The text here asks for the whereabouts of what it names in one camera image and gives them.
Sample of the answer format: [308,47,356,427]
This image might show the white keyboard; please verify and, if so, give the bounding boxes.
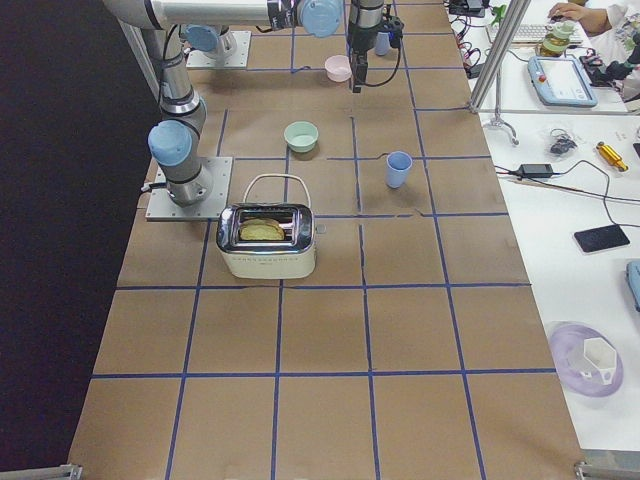
[511,22,583,45]

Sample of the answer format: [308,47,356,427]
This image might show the blue cup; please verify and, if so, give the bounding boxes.
[374,32,391,56]
[385,151,413,189]

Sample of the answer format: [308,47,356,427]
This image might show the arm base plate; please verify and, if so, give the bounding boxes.
[146,157,233,221]
[186,30,251,70]

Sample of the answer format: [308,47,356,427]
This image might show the person hand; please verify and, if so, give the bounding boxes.
[547,2,590,21]

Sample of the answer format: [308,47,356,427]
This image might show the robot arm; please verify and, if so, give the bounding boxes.
[104,1,404,93]
[142,28,231,208]

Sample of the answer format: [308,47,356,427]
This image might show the blue teach pendant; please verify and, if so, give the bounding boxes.
[527,56,598,108]

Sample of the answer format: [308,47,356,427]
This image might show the purple plate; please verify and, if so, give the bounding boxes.
[549,322,624,398]

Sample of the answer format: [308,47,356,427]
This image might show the pink bowl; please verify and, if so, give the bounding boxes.
[324,55,352,83]

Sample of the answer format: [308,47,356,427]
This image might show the bread slice in toaster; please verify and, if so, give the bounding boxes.
[239,218,285,241]

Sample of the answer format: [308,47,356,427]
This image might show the aluminium frame post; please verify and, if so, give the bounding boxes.
[469,0,530,113]

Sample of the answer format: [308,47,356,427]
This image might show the black power adapter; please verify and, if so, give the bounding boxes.
[515,163,555,179]

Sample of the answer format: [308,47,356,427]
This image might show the cream toaster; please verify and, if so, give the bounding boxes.
[216,174,316,280]

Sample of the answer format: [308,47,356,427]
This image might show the white hexagonal cup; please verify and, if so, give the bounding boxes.
[581,338,617,385]

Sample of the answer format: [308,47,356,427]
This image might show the black cable bundle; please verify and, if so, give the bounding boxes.
[545,128,579,155]

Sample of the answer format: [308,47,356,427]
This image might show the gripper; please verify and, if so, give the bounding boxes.
[349,49,368,93]

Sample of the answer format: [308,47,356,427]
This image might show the black smartphone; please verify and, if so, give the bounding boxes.
[573,224,630,253]

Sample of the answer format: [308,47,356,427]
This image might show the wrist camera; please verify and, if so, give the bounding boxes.
[382,15,404,49]

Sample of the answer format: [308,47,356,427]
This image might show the green bowl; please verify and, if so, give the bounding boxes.
[284,121,319,153]

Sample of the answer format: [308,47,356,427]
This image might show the gold cylinder tool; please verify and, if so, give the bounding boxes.
[596,141,629,172]

